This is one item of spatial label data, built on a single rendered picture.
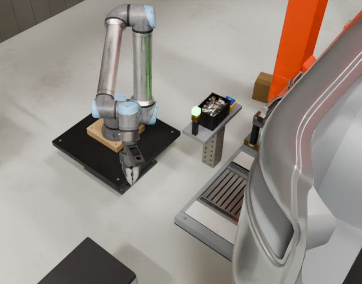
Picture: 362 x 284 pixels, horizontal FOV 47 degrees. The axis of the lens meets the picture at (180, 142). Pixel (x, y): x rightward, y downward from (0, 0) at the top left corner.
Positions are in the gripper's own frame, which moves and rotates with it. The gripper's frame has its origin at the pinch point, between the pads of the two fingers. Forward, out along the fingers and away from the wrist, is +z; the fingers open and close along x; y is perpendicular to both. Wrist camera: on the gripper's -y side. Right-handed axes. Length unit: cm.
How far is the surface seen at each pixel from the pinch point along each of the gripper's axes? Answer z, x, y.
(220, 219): 44, -66, 30
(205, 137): -5, -61, 43
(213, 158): 16, -81, 67
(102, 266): 44.5, 14.3, 9.6
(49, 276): 47, 39, 16
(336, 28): -71, -278, 160
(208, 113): -20, -64, 44
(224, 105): -23, -78, 48
